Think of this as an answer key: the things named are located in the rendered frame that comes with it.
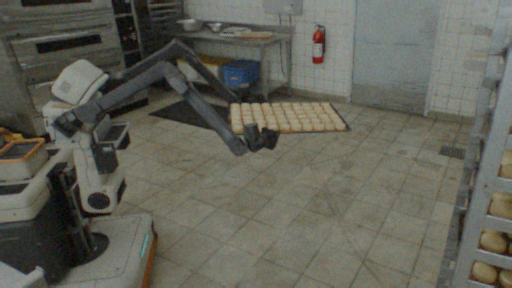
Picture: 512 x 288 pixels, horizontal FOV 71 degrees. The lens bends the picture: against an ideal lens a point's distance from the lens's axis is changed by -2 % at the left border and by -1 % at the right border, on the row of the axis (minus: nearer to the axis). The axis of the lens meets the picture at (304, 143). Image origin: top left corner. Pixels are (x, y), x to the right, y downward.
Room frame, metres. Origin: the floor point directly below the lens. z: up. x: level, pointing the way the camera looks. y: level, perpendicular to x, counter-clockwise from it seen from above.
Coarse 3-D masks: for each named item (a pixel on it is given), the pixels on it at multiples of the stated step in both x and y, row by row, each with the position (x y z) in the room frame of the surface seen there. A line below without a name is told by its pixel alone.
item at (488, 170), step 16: (496, 96) 0.59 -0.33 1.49; (496, 112) 0.56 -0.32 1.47; (496, 128) 0.56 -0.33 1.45; (496, 144) 0.56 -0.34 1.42; (496, 160) 0.55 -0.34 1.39; (480, 176) 0.56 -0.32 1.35; (496, 176) 0.55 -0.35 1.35; (480, 192) 0.56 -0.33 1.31; (480, 208) 0.55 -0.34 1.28; (464, 224) 0.58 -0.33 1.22; (480, 224) 0.55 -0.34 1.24; (464, 240) 0.56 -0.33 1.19; (464, 256) 0.56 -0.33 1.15; (464, 272) 0.55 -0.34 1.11
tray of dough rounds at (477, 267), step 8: (472, 264) 0.65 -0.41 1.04; (480, 264) 0.63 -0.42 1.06; (488, 264) 0.63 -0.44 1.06; (472, 272) 0.62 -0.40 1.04; (480, 272) 0.60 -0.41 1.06; (488, 272) 0.60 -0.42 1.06; (496, 272) 0.60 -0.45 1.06; (504, 272) 0.60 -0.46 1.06; (480, 280) 0.59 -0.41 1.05; (488, 280) 0.59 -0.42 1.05; (496, 280) 0.59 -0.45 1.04; (504, 280) 0.58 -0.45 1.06
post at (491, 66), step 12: (504, 0) 0.97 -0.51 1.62; (504, 24) 0.97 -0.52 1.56; (492, 36) 0.98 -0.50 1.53; (504, 36) 0.96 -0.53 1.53; (492, 60) 0.97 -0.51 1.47; (492, 72) 0.97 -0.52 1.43; (480, 96) 0.97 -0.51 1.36; (480, 120) 0.97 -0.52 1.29; (480, 132) 0.96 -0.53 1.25; (468, 144) 0.98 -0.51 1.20; (468, 156) 0.97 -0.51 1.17; (468, 180) 0.96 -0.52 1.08; (456, 192) 1.00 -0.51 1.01; (456, 204) 0.97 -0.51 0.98; (456, 228) 0.96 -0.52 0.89; (444, 264) 0.97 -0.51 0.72
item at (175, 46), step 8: (176, 40) 1.88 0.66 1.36; (168, 48) 1.83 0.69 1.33; (176, 48) 1.84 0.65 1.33; (184, 48) 1.85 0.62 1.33; (152, 56) 1.82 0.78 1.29; (160, 56) 1.83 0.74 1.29; (168, 56) 1.84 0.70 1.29; (184, 56) 1.85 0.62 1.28; (192, 56) 1.87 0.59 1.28; (136, 64) 1.82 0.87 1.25; (144, 64) 1.81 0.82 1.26; (152, 64) 1.82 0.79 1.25; (120, 72) 1.84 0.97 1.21; (128, 72) 1.78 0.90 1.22; (136, 72) 1.80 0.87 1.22; (112, 80) 1.74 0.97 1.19; (120, 80) 1.75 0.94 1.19; (128, 80) 1.77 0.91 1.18; (112, 88) 1.75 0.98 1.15
